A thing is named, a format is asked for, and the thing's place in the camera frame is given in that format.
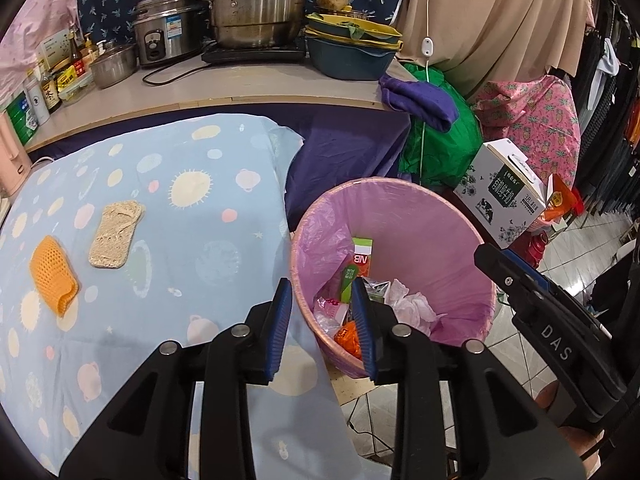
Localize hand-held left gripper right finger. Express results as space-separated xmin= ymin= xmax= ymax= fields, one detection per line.
xmin=350 ymin=276 xmax=588 ymax=480

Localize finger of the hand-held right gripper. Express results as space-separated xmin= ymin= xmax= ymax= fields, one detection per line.
xmin=473 ymin=242 xmax=628 ymax=418

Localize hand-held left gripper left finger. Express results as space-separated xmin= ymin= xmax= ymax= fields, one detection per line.
xmin=59 ymin=277 xmax=293 ymax=480

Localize orange plastic wrapper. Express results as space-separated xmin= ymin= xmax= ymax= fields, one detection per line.
xmin=334 ymin=320 xmax=366 ymax=360

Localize pink flowered paper cup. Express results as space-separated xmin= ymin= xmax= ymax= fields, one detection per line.
xmin=314 ymin=296 xmax=351 ymax=333

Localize white paper towel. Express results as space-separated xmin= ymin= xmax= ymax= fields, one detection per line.
xmin=385 ymin=279 xmax=448 ymax=336

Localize trash bin with pink liner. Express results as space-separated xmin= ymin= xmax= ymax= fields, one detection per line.
xmin=290 ymin=177 xmax=498 ymax=380

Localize green and white box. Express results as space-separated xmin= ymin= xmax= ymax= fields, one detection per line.
xmin=340 ymin=237 xmax=375 ymax=303

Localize orange bag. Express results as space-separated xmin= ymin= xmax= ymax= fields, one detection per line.
xmin=542 ymin=174 xmax=576 ymax=223

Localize light blue printed blanket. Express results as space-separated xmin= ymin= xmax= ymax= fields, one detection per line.
xmin=0 ymin=112 xmax=396 ymax=480

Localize white floral milk box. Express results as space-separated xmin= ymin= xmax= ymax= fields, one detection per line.
xmin=452 ymin=139 xmax=551 ymax=251

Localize dark purple sheet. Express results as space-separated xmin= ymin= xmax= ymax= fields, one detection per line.
xmin=25 ymin=102 xmax=413 ymax=211

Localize flat brown loofah pad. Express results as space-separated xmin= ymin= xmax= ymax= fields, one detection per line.
xmin=88 ymin=200 xmax=145 ymax=270

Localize hanging dark clothes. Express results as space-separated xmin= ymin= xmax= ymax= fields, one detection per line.
xmin=570 ymin=0 xmax=640 ymax=221

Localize green plastic bag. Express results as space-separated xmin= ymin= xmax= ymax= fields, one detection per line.
xmin=397 ymin=62 xmax=483 ymax=188

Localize pink pineapple print cloth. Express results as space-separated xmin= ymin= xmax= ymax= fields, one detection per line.
xmin=472 ymin=74 xmax=582 ymax=191

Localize small orange foam fruit net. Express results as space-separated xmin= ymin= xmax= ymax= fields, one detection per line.
xmin=30 ymin=235 xmax=80 ymax=317

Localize purple cloth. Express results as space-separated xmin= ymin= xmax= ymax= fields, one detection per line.
xmin=378 ymin=74 xmax=460 ymax=133

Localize dark blue plastic basin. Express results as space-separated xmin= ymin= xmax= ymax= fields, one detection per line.
xmin=304 ymin=35 xmax=405 ymax=81

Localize black induction cooker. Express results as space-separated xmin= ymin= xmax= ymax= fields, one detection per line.
xmin=201 ymin=37 xmax=307 ymax=65

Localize yellow plastic basin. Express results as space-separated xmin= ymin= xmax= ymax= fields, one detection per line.
xmin=305 ymin=9 xmax=403 ymax=45

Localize steel bowl with lid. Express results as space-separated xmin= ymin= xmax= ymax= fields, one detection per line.
xmin=89 ymin=42 xmax=138 ymax=90

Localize pink electric kettle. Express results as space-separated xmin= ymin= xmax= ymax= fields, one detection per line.
xmin=0 ymin=110 xmax=33 ymax=196

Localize stainless steel steamer pot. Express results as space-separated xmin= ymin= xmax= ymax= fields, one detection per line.
xmin=195 ymin=0 xmax=333 ymax=50

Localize steel rice cooker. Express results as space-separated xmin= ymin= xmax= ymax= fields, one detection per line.
xmin=131 ymin=0 xmax=208 ymax=68

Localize yellow label jar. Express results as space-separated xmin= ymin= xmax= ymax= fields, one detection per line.
xmin=54 ymin=67 xmax=93 ymax=106

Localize beige curtain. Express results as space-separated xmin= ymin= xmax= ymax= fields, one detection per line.
xmin=390 ymin=0 xmax=596 ymax=106

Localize dark soy sauce bottle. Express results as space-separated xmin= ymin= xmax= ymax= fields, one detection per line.
xmin=37 ymin=62 xmax=63 ymax=113

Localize green tin can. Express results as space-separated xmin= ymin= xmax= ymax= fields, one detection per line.
xmin=4 ymin=91 xmax=40 ymax=147

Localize red label sauce bottle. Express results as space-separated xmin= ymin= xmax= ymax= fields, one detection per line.
xmin=67 ymin=30 xmax=87 ymax=78

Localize white seasoning carton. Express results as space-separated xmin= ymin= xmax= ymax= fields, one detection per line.
xmin=35 ymin=27 xmax=73 ymax=68

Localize navy floral cloth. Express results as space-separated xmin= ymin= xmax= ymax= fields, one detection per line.
xmin=76 ymin=0 xmax=406 ymax=41

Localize thin black floor cable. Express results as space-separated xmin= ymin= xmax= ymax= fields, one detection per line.
xmin=345 ymin=400 xmax=401 ymax=461

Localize black power cable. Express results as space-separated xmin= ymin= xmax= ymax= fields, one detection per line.
xmin=141 ymin=57 xmax=211 ymax=86

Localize white cable with switch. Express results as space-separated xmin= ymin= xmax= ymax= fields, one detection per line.
xmin=419 ymin=0 xmax=436 ymax=181

